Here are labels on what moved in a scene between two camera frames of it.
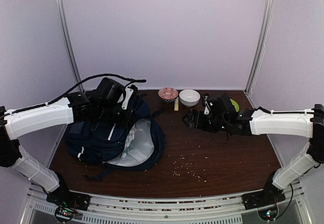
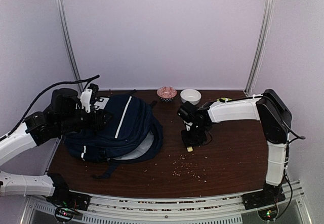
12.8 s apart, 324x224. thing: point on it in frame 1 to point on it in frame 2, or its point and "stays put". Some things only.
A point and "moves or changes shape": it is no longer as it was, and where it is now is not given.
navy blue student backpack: (136, 143) moves or changes shape
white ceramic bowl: (189, 97) stays put
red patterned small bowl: (168, 94) stays put
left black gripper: (128, 114) to (95, 126)
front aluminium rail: (221, 209) stays put
